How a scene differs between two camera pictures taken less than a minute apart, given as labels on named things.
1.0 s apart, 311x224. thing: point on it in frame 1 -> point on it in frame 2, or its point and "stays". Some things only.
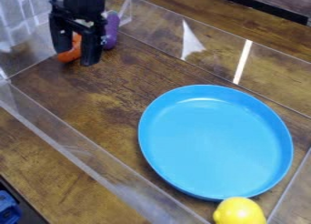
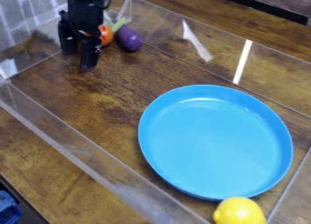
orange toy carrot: [70, 56] -> [106, 32]
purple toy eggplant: [112, 29] -> [128, 39]
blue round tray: [213, 142] stays
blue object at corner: [9, 209] stays
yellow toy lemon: [237, 210] stays
